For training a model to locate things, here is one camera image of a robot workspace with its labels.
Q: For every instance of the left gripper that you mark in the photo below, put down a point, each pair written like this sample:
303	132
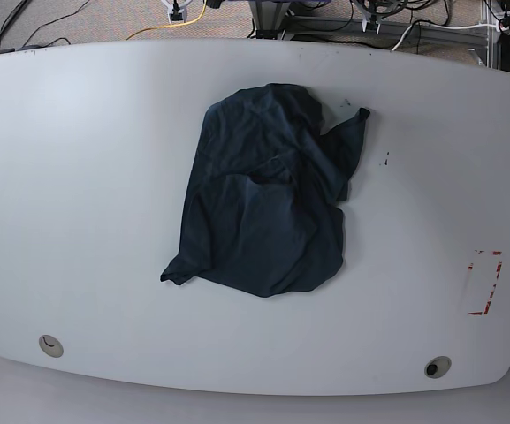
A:
372	21

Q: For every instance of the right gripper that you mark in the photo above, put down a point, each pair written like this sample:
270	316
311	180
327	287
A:
176	9

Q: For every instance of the dark blue t-shirt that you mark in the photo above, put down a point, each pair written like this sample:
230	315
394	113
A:
262	208

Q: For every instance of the red tape rectangle marking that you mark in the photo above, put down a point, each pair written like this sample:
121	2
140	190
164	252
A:
483	277

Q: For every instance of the right table cable grommet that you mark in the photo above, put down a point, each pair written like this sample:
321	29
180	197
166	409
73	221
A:
437	367

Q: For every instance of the table cable grommet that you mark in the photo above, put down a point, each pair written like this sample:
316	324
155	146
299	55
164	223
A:
437	367
51	346

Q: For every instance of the left table cable grommet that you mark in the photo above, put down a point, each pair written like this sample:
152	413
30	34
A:
51	346

